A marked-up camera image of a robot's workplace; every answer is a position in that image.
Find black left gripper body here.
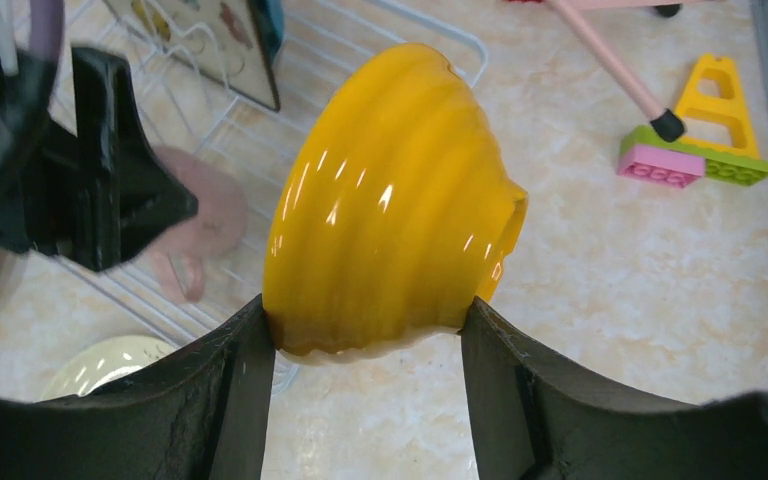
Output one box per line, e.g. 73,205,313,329
0,6,81,256

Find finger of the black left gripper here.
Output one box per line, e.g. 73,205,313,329
71,46,198,272

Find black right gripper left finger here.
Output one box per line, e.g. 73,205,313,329
0,299,276,479

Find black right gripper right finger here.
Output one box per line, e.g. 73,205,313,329
461,300,768,479

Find pink mug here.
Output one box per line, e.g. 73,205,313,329
145,145,247,303

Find cream small leaf plate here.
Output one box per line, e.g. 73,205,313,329
39,335,176,401

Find square floral plate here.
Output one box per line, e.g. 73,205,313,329
106,0,281,111

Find yellow bowl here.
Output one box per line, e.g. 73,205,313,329
262,43,529,363

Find pink tripod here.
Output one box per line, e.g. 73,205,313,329
541,0,695,143

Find yellow green pink toy blocks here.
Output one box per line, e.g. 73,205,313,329
616,53,768,189

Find white wire dish rack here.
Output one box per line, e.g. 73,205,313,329
46,0,490,399

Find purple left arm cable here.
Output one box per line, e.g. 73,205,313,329
26,0,67,68

